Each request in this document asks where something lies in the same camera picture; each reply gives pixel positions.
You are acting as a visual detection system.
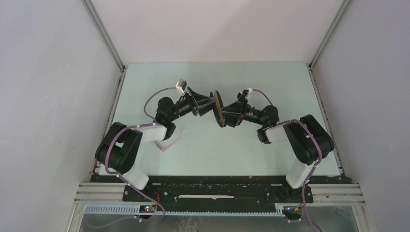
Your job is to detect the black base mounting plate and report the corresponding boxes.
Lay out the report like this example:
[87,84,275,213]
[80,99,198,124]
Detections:
[91,174,331,213]

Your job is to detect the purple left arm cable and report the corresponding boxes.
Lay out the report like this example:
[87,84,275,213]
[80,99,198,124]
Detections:
[84,86,180,230]

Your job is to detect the aluminium corner rail left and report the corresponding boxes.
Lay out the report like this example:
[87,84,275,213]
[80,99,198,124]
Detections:
[81,0,126,72]

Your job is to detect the aluminium corner rail right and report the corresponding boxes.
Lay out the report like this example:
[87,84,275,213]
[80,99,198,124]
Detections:
[308,0,353,69]

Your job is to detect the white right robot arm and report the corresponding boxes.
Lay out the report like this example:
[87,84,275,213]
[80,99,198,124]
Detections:
[213,89,335,202]

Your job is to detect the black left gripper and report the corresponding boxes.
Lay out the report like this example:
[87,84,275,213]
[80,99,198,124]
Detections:
[169,87,216,122]

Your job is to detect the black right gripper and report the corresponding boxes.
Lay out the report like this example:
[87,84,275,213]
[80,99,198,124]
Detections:
[216,94,265,128]

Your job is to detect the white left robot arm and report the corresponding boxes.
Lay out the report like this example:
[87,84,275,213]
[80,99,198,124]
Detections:
[95,87,215,201]

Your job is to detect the aluminium corner rail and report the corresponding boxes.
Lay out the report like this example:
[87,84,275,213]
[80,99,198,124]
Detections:
[81,0,126,72]
[308,0,353,69]

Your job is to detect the black glasses case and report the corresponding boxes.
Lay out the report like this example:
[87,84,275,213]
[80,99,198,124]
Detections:
[213,90,226,128]

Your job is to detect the pink transparent sunglasses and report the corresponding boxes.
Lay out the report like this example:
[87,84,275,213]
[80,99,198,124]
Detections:
[154,129,185,152]

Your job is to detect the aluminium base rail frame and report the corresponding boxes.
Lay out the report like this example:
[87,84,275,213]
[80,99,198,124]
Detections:
[65,182,375,232]

